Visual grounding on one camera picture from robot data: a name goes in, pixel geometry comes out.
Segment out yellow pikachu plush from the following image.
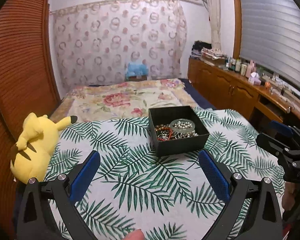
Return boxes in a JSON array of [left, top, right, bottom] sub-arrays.
[[10, 113, 77, 184]]

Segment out right hand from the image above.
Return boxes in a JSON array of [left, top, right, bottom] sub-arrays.
[[282, 182, 300, 211]]

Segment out red cord bracelet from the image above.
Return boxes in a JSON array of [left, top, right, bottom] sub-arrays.
[[155, 126, 175, 142]]

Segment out bottles on cabinet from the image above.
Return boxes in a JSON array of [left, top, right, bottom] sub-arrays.
[[225, 57, 256, 78]]

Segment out palm leaf pattern cloth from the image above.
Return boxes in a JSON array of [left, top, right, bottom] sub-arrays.
[[45, 107, 285, 239]]

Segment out floral bed quilt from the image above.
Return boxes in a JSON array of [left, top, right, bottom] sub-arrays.
[[50, 79, 198, 122]]

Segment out pink tissue box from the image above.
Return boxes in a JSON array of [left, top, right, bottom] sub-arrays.
[[248, 72, 261, 86]]

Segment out brown louvered wardrobe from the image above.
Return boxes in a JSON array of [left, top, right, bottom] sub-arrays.
[[0, 0, 60, 239]]

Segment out wooden side cabinet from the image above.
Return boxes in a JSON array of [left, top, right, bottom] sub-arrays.
[[187, 58, 300, 135]]

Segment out blue plush toy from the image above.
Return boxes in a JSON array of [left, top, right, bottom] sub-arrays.
[[126, 62, 148, 78]]

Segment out circle pattern sheer curtain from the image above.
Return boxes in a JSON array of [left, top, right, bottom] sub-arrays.
[[53, 0, 187, 90]]

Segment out black jewelry box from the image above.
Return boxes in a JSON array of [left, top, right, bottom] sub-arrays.
[[148, 106, 210, 157]]

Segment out white pearl necklace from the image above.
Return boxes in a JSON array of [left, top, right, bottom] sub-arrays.
[[169, 121, 199, 140]]

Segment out pale green jade bangle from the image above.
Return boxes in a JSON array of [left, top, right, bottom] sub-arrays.
[[170, 119, 195, 133]]

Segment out grey window blind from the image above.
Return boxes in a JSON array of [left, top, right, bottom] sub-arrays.
[[239, 0, 300, 88]]

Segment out stack of folded fabrics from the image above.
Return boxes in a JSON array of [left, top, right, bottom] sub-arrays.
[[190, 41, 228, 66]]

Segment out left hand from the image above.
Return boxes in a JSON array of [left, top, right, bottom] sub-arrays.
[[122, 229, 145, 240]]

